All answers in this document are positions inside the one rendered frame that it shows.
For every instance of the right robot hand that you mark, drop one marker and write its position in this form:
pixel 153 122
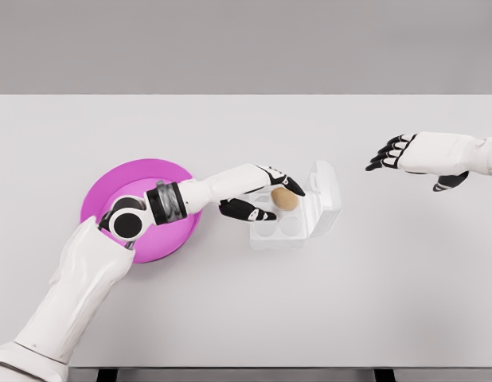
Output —
pixel 433 153

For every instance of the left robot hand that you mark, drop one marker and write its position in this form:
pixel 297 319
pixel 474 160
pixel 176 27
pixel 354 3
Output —
pixel 246 179

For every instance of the brown egg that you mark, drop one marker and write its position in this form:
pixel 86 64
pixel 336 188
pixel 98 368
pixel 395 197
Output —
pixel 285 198

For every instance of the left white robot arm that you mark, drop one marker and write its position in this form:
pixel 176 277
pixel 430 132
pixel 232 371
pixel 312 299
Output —
pixel 90 270

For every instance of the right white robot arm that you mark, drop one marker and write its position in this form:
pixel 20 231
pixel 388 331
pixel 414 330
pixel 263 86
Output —
pixel 490 156

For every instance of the clear plastic egg box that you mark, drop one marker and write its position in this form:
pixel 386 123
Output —
pixel 297 215

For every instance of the pink round plate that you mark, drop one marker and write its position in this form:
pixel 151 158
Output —
pixel 150 175

